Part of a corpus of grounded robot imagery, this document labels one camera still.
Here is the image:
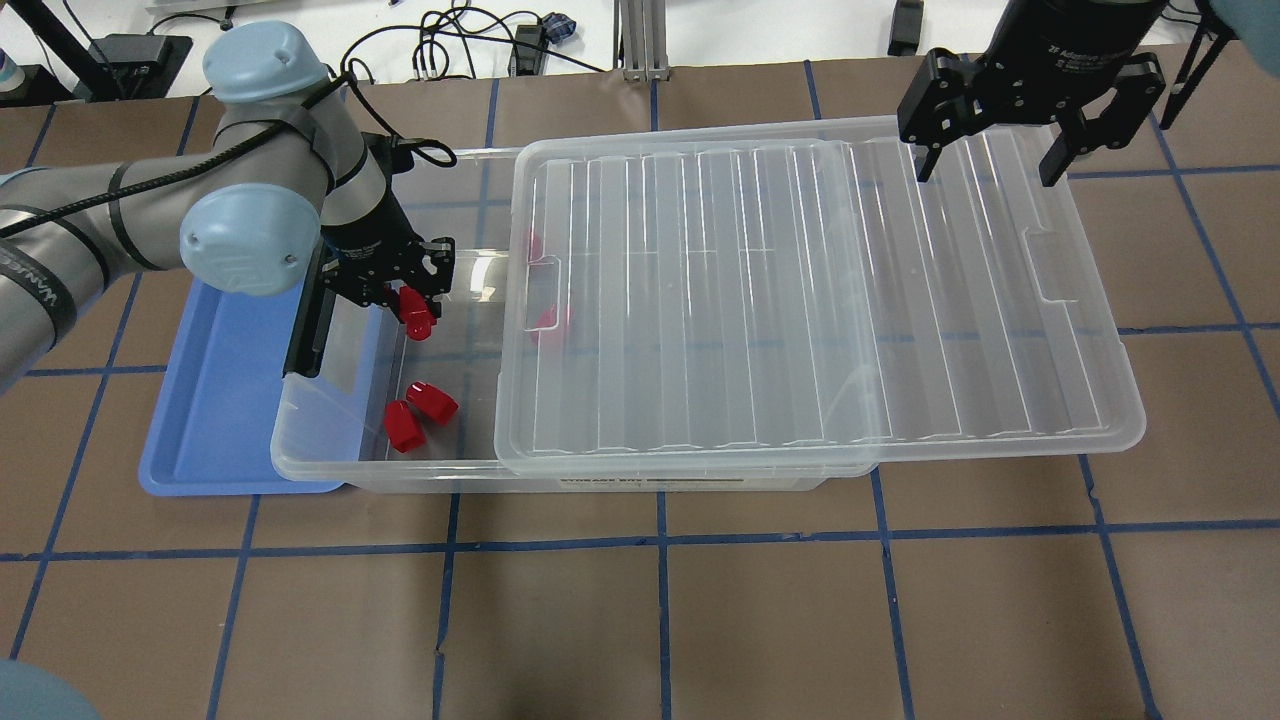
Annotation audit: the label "aluminium frame post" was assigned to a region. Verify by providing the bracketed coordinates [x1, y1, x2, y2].
[614, 1, 671, 82]

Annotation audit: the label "red block box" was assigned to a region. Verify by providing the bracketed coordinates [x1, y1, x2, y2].
[526, 304, 573, 350]
[525, 231, 545, 266]

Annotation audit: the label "clear plastic box lid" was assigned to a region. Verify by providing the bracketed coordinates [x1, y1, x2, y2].
[493, 117, 1147, 480]

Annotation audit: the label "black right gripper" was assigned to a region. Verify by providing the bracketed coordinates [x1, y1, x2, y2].
[899, 1, 1166, 188]

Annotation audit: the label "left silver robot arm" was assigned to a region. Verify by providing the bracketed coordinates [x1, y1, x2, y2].
[1, 20, 454, 388]

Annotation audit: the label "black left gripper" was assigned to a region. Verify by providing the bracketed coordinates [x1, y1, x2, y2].
[321, 225, 456, 323]

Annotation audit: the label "red block box middle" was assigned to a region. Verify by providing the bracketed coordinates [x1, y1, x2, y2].
[526, 304, 573, 350]

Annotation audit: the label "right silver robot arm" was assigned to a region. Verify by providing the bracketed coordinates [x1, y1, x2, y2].
[896, 1, 1277, 187]

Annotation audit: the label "clear plastic storage box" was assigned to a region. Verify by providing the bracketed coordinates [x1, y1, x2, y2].
[271, 133, 888, 492]

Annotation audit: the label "red block box far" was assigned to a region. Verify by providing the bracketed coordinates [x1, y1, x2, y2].
[525, 231, 545, 266]

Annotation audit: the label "black cables on desk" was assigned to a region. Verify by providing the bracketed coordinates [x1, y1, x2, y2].
[0, 0, 611, 101]

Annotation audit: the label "black box handle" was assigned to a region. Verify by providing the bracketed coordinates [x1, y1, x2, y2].
[282, 246, 337, 378]

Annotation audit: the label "blue plastic tray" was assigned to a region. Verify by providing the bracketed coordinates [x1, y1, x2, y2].
[138, 281, 339, 497]

